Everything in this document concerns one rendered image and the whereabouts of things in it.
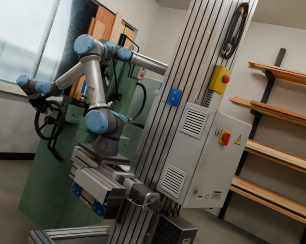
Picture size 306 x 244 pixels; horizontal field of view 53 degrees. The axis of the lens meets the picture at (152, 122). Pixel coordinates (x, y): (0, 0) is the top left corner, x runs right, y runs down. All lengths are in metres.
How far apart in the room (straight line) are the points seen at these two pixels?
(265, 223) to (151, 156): 2.88
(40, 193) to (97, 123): 1.15
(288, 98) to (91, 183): 3.25
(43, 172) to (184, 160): 1.38
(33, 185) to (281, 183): 2.95
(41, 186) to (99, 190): 1.15
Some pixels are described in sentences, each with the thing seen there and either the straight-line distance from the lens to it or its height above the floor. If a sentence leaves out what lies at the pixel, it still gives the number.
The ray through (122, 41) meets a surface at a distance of 2.61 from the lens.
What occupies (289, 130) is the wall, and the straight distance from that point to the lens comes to 4.25.
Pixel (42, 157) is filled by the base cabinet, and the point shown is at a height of 0.48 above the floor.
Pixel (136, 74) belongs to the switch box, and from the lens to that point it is 2.63.
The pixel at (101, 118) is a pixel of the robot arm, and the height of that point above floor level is 1.01.
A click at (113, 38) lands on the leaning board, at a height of 1.81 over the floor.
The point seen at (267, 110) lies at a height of 1.53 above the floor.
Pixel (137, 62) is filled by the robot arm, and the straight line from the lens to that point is 2.00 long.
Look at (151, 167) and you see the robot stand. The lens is 1.66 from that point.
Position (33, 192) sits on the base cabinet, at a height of 0.19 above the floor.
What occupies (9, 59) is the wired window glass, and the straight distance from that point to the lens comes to 3.62.
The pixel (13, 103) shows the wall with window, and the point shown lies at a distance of 3.68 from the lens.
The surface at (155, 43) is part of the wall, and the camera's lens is 5.13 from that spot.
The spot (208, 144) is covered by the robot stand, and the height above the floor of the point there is 1.08.
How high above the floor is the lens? 1.17
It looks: 3 degrees down
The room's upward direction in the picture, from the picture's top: 19 degrees clockwise
